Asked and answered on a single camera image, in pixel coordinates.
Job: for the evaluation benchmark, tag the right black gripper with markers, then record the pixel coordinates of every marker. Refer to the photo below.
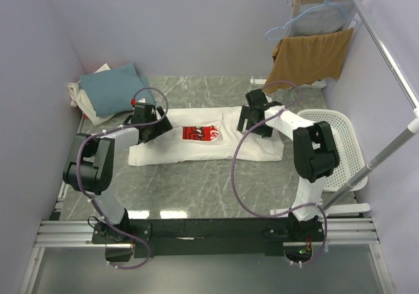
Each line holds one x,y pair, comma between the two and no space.
246,114

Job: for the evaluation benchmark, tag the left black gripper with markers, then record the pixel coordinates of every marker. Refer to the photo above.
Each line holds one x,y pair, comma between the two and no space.
163,126

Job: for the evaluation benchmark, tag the white t-shirt red print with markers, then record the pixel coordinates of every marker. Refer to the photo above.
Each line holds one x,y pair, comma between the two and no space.
197,134

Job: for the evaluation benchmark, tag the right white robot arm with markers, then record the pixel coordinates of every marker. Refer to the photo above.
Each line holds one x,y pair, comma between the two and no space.
315,154

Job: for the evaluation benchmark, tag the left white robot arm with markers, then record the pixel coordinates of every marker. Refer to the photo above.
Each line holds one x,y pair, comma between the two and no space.
90,163

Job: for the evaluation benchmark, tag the folded teal t-shirt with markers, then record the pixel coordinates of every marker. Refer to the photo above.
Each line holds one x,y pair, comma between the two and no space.
111,91

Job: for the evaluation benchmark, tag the folded cream t-shirt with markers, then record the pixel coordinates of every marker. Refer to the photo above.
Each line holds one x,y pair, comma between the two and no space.
80,99

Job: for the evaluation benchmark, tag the brown t-shirt on rack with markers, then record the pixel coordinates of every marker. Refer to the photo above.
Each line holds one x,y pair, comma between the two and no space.
307,59

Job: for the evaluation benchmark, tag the white perforated plastic basket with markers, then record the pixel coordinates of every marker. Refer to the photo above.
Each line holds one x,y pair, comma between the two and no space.
351,158

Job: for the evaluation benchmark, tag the grey garment on rack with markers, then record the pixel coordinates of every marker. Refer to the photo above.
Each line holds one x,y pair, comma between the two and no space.
318,21

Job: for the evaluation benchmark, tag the light blue wire hanger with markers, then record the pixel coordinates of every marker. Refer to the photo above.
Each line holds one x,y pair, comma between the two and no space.
350,23

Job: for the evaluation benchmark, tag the silver clothes rail stand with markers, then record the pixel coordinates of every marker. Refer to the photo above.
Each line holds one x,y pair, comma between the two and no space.
369,94

